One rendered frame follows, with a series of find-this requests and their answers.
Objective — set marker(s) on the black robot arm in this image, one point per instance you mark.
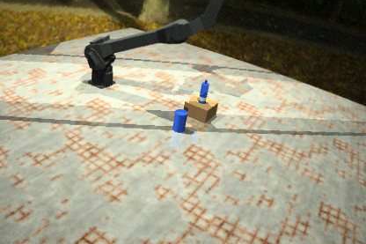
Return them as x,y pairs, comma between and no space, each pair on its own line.
100,53

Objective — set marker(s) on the blue marker cap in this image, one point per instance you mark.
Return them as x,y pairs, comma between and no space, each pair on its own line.
180,120

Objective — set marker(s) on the tan square block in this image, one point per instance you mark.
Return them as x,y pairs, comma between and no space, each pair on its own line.
201,112

